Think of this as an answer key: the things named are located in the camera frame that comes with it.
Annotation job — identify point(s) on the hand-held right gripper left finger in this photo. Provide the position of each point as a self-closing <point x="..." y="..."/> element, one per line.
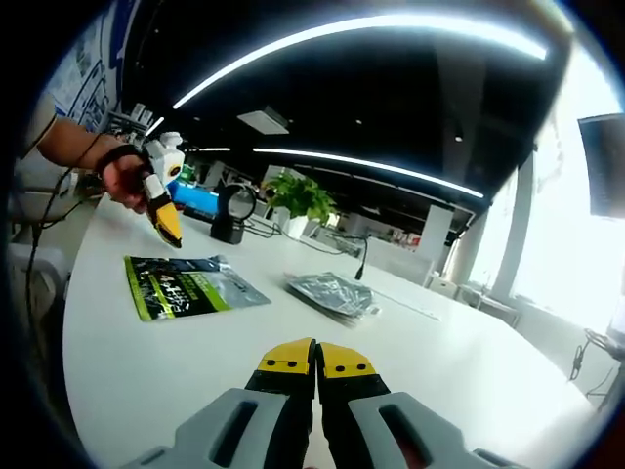
<point x="229" y="430"/>

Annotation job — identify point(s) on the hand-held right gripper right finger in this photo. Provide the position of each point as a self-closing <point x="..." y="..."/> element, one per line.
<point x="381" y="430"/>

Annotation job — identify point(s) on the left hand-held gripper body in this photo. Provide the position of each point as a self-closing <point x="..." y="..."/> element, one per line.
<point x="166" y="156"/>

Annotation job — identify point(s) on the green black foil packet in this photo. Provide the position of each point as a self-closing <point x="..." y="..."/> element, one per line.
<point x="185" y="288"/>

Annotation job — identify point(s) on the pile of silver sheet goods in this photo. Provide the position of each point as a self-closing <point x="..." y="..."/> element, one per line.
<point x="332" y="295"/>

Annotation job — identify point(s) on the person's left hand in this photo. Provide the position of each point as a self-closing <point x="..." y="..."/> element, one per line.
<point x="124" y="183"/>

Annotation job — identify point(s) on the blue plastic box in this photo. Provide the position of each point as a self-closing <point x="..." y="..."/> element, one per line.
<point x="195" y="198"/>

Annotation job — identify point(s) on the white storage shelf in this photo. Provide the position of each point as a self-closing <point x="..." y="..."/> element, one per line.
<point x="139" y="117"/>

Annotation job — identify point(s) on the black barcode scanner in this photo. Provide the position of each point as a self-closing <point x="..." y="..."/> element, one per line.
<point x="229" y="220"/>

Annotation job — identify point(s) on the white table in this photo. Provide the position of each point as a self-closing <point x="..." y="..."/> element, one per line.
<point x="195" y="366"/>

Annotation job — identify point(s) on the square ceiling vent panel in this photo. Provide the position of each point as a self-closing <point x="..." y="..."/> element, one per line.
<point x="262" y="119"/>

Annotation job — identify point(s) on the person's beige clothing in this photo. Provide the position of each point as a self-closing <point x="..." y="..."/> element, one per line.
<point x="41" y="127"/>

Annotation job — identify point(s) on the green potted plant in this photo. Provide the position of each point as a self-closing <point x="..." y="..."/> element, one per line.
<point x="303" y="195"/>

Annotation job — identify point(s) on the long white ceiling light strip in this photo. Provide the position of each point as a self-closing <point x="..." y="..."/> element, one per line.
<point x="366" y="164"/>
<point x="342" y="28"/>

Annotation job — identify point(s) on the blue white wall board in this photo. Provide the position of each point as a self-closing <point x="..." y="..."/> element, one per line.
<point x="88" y="83"/>

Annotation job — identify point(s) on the black wall monitor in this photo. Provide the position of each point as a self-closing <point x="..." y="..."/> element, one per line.
<point x="605" y="166"/>

